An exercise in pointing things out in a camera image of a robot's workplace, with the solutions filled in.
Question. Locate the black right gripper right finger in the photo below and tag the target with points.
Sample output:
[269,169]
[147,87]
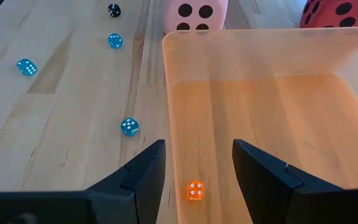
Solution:
[266,186]

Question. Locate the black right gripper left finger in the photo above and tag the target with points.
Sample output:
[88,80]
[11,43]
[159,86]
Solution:
[141,186]

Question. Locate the small orange translucent die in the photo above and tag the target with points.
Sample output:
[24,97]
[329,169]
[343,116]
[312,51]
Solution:
[195,190]

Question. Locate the small teal translucent die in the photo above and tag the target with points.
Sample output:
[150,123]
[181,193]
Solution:
[129,126]

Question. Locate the orange translucent plastic bin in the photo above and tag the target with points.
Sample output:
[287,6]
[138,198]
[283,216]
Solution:
[259,109]

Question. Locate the small blue translucent die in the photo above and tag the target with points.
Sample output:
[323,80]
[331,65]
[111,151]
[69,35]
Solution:
[27,67]
[115,40]

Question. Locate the large pink foam die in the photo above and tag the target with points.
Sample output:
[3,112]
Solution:
[194,20]

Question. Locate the small black die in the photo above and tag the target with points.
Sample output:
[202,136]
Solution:
[114,10]

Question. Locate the large red foam die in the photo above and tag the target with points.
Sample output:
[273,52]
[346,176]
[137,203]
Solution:
[325,15]

